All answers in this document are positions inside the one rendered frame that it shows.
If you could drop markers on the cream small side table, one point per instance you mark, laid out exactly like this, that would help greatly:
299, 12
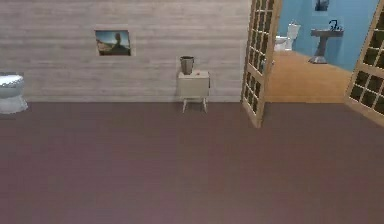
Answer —
193, 86

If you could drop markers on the grey metal bucket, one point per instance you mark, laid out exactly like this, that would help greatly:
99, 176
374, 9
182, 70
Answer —
187, 64

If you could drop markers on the wooden glazed room door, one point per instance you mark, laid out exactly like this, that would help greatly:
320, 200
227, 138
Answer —
368, 71
259, 63

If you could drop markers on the framed landscape picture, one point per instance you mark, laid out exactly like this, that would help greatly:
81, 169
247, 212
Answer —
113, 42

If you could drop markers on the white toilet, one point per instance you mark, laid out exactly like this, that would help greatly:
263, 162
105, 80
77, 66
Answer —
289, 37

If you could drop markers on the black sink tap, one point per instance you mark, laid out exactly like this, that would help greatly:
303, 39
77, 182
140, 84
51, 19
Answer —
334, 24

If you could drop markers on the white round seat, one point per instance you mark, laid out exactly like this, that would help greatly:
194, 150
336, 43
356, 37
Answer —
10, 91

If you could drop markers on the grey pedestal sink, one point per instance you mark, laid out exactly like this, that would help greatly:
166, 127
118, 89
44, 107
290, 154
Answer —
322, 41

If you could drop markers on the dark framed wall picture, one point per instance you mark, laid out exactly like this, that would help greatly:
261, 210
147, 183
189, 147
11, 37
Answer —
321, 4

